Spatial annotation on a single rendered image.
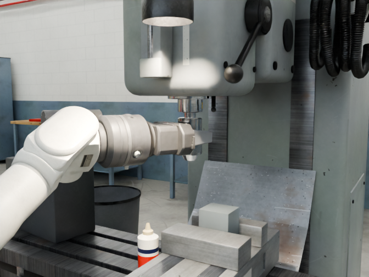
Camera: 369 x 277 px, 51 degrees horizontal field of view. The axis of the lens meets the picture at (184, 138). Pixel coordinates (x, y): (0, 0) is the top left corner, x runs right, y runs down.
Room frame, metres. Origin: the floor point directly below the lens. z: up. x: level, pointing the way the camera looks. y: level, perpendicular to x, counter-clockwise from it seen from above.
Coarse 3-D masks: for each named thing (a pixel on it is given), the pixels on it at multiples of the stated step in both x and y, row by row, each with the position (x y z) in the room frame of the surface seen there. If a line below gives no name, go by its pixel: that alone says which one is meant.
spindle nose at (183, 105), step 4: (180, 100) 0.72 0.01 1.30; (184, 100) 0.72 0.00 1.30; (188, 100) 0.71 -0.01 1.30; (192, 100) 0.71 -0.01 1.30; (196, 100) 0.72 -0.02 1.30; (200, 100) 0.72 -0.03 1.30; (180, 104) 0.72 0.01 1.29; (184, 104) 0.72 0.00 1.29; (188, 104) 0.71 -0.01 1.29; (192, 104) 0.71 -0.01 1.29; (196, 104) 0.72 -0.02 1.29; (200, 104) 0.72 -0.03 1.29; (180, 108) 0.72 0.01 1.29; (184, 108) 0.72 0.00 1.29; (188, 108) 0.71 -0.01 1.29; (192, 108) 0.71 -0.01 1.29; (196, 108) 0.72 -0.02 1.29; (200, 108) 0.72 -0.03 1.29
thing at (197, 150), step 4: (192, 124) 0.71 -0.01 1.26; (196, 124) 0.72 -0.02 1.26; (200, 124) 0.73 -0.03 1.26; (192, 128) 0.71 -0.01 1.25; (196, 128) 0.72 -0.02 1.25; (200, 128) 0.73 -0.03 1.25; (196, 148) 0.72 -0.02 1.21; (200, 148) 0.73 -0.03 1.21; (192, 152) 0.72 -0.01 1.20; (196, 152) 0.72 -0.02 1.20; (200, 152) 0.73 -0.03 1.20
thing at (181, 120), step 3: (180, 117) 0.75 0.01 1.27; (183, 117) 0.75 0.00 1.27; (195, 117) 0.75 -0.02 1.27; (198, 117) 0.75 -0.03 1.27; (180, 120) 0.72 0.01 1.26; (183, 120) 0.72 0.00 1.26; (186, 120) 0.72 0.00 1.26; (189, 120) 0.71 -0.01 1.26; (192, 120) 0.71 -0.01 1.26; (195, 120) 0.72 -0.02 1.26; (198, 120) 0.72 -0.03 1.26; (201, 120) 0.73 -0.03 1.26; (183, 123) 0.72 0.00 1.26; (186, 123) 0.72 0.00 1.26; (189, 123) 0.71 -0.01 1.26; (192, 123) 0.71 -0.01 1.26; (195, 123) 0.72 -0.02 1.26; (198, 123) 0.72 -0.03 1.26
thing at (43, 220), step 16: (64, 192) 0.91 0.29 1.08; (80, 192) 0.94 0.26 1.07; (48, 208) 0.90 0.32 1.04; (64, 208) 0.91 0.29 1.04; (80, 208) 0.94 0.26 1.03; (32, 224) 0.94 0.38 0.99; (48, 224) 0.90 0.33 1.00; (64, 224) 0.90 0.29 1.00; (80, 224) 0.94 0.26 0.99; (48, 240) 0.90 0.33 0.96; (64, 240) 0.90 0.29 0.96
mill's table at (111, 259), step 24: (24, 240) 0.92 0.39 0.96; (72, 240) 0.92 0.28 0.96; (96, 240) 0.91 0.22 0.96; (120, 240) 0.92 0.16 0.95; (0, 264) 0.87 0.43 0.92; (24, 264) 0.82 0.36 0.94; (48, 264) 0.78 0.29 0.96; (72, 264) 0.77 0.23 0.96; (96, 264) 0.79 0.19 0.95; (120, 264) 0.77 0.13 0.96
